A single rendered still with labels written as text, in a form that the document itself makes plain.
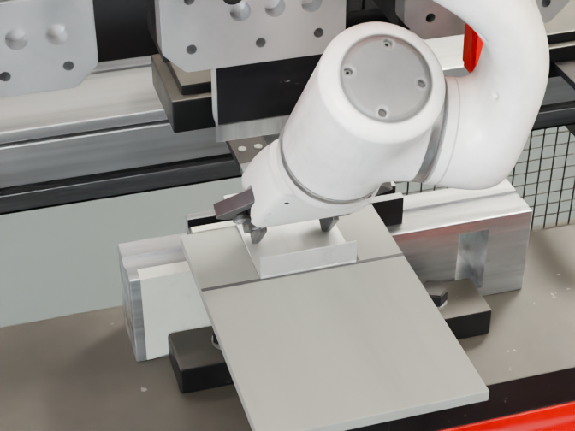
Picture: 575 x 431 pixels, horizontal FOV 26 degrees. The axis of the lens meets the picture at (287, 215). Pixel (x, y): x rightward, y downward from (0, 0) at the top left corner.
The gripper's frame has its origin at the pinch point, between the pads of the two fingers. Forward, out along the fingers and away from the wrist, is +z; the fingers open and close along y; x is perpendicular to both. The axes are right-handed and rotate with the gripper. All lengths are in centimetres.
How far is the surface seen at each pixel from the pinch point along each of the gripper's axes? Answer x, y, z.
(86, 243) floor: -45, 4, 172
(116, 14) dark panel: -39, 6, 39
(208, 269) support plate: 3.4, 8.1, 0.2
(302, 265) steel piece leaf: 4.9, 0.5, -2.0
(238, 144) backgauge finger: -11.0, 0.6, 11.8
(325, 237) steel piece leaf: 2.2, -2.9, 1.0
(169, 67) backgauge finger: -22.6, 4.4, 18.8
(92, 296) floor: -30, 6, 159
